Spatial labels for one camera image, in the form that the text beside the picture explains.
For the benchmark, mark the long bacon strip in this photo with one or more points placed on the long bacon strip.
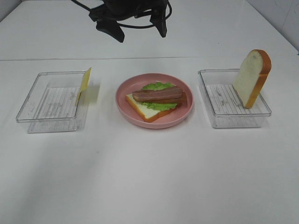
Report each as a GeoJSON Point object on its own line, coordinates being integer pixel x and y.
{"type": "Point", "coordinates": [166, 102]}

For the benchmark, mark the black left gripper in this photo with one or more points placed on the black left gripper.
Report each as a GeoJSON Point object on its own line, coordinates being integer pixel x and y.
{"type": "Point", "coordinates": [119, 10]}

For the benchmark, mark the clear plastic bread tray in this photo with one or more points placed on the clear plastic bread tray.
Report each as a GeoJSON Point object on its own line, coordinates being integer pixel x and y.
{"type": "Point", "coordinates": [224, 107]}

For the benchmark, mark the yellow cheese slice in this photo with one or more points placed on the yellow cheese slice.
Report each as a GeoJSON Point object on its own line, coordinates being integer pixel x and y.
{"type": "Point", "coordinates": [84, 84]}

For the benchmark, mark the pink round plate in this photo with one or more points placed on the pink round plate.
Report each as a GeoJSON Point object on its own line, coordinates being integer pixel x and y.
{"type": "Point", "coordinates": [155, 120]}

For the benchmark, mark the standing bread slice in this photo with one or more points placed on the standing bread slice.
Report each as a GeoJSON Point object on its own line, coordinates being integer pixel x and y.
{"type": "Point", "coordinates": [252, 75]}

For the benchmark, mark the green lettuce leaf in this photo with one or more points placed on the green lettuce leaf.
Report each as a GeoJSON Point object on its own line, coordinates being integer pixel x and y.
{"type": "Point", "coordinates": [158, 86]}

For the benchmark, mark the white bread slice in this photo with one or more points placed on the white bread slice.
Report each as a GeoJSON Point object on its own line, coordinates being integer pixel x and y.
{"type": "Point", "coordinates": [148, 115]}

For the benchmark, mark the short bacon strip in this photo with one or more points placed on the short bacon strip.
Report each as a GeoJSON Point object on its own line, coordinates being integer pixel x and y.
{"type": "Point", "coordinates": [149, 95]}

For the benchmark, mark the clear plastic ingredient tray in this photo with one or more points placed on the clear plastic ingredient tray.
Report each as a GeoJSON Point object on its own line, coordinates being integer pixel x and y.
{"type": "Point", "coordinates": [49, 107]}

